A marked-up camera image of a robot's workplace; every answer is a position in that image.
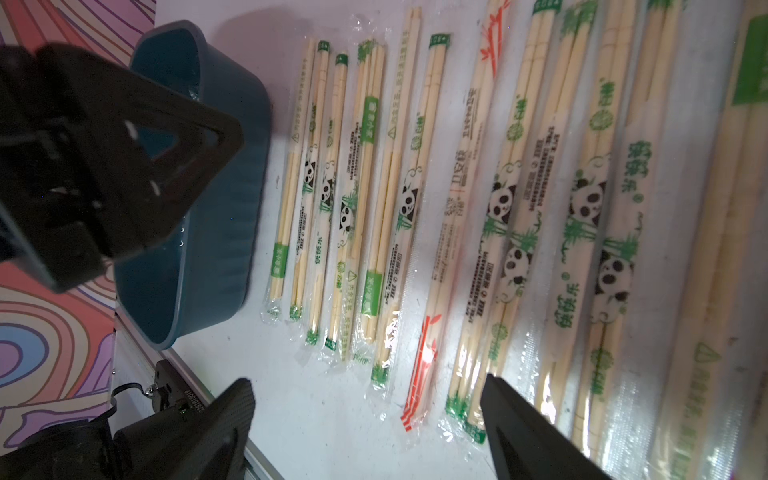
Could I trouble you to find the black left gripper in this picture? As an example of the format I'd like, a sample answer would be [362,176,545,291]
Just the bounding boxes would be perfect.
[1,43,244,293]

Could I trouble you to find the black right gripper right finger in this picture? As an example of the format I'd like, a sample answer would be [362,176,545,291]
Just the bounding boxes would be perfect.
[481,374,609,480]

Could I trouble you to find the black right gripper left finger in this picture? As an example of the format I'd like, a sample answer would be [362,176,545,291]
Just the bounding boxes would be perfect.
[114,378,256,479]

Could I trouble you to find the panda chopsticks pair fourteenth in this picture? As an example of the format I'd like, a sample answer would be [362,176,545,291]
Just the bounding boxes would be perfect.
[290,40,330,322]

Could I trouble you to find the green label chopsticks pair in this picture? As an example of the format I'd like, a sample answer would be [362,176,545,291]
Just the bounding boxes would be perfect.
[463,1,611,445]
[370,33,451,390]

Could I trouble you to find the panda chopsticks pair fifteenth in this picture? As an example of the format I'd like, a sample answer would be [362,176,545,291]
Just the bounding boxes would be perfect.
[306,52,349,346]

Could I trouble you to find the green band chopsticks pair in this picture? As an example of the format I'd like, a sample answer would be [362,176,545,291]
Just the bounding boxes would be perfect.
[360,6,422,345]
[265,37,317,322]

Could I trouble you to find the panda chopsticks pair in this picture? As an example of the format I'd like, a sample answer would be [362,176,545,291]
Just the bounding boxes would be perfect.
[325,38,386,361]

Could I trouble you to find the green band chopsticks pair eleventh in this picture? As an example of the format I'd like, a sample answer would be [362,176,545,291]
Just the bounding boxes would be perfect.
[340,39,386,362]

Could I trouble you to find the teal plastic storage box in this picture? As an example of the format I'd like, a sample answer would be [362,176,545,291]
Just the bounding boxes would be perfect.
[114,20,272,350]

